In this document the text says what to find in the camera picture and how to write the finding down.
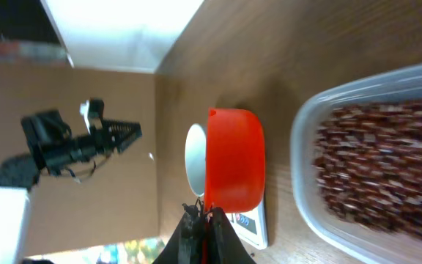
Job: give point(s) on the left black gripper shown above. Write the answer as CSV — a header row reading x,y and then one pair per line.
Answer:
x,y
53,147

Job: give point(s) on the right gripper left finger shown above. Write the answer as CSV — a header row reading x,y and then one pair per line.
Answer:
x,y
186,243

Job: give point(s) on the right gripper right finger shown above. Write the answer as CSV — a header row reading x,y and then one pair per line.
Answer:
x,y
224,245

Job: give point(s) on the orange measuring scoop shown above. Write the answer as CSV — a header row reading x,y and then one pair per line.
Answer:
x,y
235,164

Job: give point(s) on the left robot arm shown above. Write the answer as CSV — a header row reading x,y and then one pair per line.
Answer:
x,y
18,177

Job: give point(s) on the white digital kitchen scale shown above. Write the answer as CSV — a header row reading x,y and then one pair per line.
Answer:
x,y
251,226

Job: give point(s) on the white bowl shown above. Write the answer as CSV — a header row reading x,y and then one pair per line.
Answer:
x,y
195,158

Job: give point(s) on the red beans in container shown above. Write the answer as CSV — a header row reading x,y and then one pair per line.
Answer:
x,y
368,162

